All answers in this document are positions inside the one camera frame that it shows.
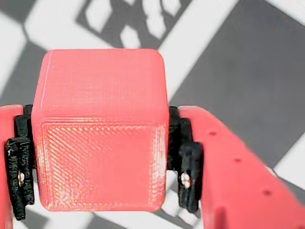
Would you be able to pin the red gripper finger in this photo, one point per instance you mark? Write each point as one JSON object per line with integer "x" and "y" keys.
{"x": 233, "y": 181}
{"x": 12, "y": 167}

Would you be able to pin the red cube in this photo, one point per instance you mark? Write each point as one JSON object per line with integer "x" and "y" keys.
{"x": 100, "y": 131}

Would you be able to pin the black white marker checkerboard mat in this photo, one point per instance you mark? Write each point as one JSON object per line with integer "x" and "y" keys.
{"x": 238, "y": 71}

